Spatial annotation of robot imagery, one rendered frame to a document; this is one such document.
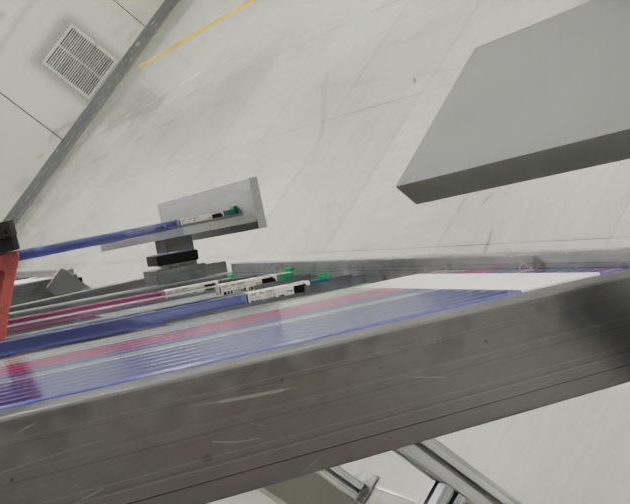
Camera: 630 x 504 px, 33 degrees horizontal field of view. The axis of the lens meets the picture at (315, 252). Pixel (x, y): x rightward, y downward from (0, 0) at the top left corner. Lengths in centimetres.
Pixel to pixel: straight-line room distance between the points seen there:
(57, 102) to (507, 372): 838
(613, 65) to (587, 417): 81
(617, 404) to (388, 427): 127
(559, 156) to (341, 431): 66
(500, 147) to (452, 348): 67
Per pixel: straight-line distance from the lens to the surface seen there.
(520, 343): 60
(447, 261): 84
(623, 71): 115
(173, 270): 122
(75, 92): 895
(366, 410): 55
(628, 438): 175
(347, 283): 95
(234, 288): 104
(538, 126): 120
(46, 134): 884
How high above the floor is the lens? 111
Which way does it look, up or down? 21 degrees down
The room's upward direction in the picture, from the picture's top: 52 degrees counter-clockwise
